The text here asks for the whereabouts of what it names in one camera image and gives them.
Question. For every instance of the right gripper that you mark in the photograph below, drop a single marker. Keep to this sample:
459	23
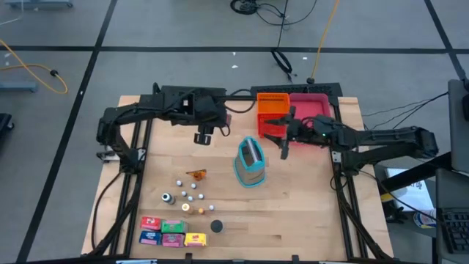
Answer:
304	130

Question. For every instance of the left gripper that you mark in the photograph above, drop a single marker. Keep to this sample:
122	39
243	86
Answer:
210	110

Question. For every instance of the teal and steel box grater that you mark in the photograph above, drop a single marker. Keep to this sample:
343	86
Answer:
242	172

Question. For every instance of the small black-capped bottle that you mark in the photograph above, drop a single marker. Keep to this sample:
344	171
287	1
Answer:
168	198

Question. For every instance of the yellow squeeze bottle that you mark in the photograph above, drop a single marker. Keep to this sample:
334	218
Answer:
187	208

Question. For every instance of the garlic powder jar black lid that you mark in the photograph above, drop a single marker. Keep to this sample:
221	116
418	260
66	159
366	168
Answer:
216	226

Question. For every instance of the small green cereal box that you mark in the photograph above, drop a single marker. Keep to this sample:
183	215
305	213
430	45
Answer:
174	226

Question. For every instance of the small yellow cereal box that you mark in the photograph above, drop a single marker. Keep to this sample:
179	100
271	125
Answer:
195	239

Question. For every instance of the small pink cereal box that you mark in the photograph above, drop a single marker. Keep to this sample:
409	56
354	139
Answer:
173	240

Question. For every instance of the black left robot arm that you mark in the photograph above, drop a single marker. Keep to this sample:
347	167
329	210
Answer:
146	110

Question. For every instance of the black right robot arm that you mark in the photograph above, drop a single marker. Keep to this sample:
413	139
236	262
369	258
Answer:
384	141

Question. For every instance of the red plastic mesh basket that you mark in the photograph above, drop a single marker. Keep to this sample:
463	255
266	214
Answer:
261	126

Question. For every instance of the orange plastic basket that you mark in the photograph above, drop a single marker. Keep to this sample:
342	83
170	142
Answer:
273	103

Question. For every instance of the pink plastic tray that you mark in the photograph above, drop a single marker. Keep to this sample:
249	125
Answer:
311	106

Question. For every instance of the black perforated plate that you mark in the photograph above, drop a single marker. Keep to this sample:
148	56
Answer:
293	89

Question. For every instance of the black flat panel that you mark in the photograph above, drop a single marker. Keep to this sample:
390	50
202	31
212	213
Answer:
205	89

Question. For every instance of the small red cereal box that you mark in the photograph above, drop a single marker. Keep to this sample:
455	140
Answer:
151	223

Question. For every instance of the small blue cereal box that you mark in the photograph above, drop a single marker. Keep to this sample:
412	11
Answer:
150	238

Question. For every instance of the black stand bar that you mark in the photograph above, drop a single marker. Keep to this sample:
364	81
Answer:
417	172

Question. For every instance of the white paper sheet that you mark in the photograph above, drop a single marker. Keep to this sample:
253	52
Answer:
410	194

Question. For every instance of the round printed sticker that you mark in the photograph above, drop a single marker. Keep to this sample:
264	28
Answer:
425	220

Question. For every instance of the grey desk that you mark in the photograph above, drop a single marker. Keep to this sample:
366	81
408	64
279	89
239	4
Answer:
445	190

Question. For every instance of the grey cart leg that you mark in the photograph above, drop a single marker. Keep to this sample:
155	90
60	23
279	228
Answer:
18	87

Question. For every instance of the black chair base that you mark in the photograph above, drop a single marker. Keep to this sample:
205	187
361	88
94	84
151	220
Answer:
4	124

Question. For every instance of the black keyboard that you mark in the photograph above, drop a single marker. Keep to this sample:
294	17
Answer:
456	231

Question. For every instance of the grey cart base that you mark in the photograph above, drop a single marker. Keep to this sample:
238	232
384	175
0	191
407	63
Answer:
36	3

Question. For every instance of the silver base bracket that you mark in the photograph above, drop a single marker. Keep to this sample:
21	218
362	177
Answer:
337	157
106	156

